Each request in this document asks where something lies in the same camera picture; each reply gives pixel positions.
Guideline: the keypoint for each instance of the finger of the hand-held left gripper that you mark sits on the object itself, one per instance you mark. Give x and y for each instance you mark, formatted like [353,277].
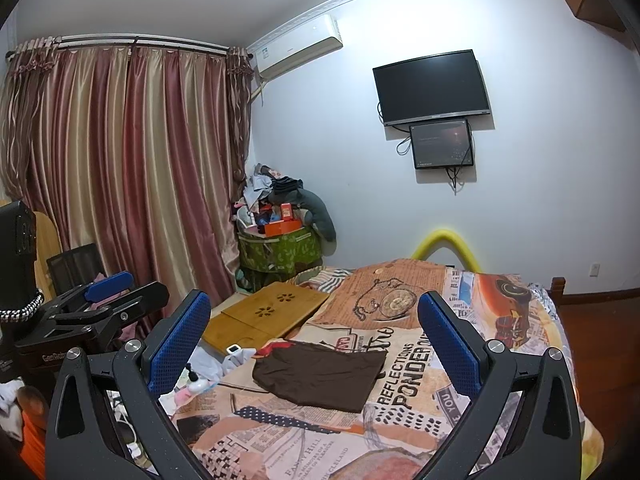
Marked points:
[140,300]
[107,284]

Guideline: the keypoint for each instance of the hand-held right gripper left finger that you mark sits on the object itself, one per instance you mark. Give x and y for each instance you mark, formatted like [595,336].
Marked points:
[177,345]

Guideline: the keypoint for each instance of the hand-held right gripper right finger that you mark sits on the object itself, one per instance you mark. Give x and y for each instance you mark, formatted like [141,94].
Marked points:
[447,345]

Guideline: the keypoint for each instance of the brown t-shirt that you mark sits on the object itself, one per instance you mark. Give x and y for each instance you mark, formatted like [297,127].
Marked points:
[320,375]

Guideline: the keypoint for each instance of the pile of clothes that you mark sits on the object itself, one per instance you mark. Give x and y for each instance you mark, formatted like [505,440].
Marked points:
[265,185]

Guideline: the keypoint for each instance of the light wooden board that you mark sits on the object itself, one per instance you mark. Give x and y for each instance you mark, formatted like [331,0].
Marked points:
[47,245]

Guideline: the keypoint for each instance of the light blue cloth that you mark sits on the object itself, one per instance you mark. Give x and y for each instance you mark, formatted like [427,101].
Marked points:
[210,360]

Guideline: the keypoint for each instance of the black mesh chair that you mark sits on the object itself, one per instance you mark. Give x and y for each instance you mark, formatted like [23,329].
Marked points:
[75,265]

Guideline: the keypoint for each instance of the white pump bottle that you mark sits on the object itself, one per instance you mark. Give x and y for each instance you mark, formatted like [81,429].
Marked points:
[196,380]

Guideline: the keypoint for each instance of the small white digital clock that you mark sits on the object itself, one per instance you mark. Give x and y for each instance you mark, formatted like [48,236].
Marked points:
[233,349]

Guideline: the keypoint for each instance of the printed blanket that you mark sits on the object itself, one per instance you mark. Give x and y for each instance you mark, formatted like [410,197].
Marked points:
[380,280]

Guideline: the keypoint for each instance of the wooden lap desk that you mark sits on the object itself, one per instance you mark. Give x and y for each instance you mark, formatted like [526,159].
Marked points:
[270,310]

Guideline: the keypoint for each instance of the yellow foam tube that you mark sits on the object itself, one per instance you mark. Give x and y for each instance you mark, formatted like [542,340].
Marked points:
[442,236]

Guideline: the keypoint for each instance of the striped pink beige curtain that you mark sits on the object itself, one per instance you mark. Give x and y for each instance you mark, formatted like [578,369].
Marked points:
[125,160]

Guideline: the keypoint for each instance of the striped cloth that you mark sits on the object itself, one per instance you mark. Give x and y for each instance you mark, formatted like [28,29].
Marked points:
[325,278]

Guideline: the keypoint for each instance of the orange box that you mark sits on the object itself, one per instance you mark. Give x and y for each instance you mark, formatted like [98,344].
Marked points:
[282,229]

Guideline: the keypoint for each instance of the small red box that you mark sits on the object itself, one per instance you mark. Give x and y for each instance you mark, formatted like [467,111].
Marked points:
[286,211]

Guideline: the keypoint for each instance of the small black monitor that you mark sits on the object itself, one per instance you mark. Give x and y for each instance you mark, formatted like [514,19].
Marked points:
[440,142]

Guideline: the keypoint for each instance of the white curtain rod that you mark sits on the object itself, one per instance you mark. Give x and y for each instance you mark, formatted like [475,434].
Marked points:
[150,42]

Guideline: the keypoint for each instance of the white air conditioner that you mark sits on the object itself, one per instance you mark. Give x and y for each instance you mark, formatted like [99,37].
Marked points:
[295,45]

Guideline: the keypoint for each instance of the wooden bed post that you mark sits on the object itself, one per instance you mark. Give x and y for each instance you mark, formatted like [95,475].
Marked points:
[559,287]

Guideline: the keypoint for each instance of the white wall socket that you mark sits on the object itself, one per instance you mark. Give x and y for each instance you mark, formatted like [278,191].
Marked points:
[595,269]

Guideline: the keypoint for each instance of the black wall television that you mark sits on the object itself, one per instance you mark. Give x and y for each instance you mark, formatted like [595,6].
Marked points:
[430,85]

